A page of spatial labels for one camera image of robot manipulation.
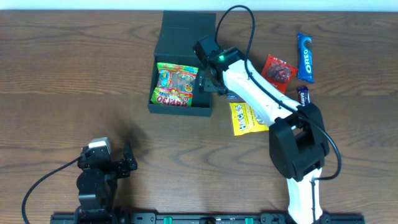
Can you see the green Haribo gummy bag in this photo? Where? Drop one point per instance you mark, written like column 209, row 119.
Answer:
column 175, row 85

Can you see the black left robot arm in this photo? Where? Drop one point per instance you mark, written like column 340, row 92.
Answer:
column 98, row 182

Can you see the dark green box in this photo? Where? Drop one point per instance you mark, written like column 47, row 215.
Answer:
column 179, row 32

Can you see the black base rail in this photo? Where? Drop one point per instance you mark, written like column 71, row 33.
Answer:
column 265, row 218

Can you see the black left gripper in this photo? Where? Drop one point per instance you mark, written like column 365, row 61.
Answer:
column 121, row 165

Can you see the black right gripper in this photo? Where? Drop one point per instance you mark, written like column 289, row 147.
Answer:
column 206, row 81

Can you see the red Hacks candy bag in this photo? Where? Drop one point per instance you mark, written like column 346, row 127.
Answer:
column 278, row 73

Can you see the blue Oreo cookie pack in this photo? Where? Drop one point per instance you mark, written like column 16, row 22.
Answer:
column 305, row 67

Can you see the yellow Hacks candy bag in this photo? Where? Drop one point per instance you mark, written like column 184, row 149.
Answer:
column 245, row 119

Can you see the purple Dairy Milk bar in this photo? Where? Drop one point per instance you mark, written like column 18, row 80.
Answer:
column 303, row 95

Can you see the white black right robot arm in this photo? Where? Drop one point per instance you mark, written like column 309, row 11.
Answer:
column 298, row 143

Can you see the blue Eclipse mint box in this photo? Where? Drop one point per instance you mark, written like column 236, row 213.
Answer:
column 232, row 96

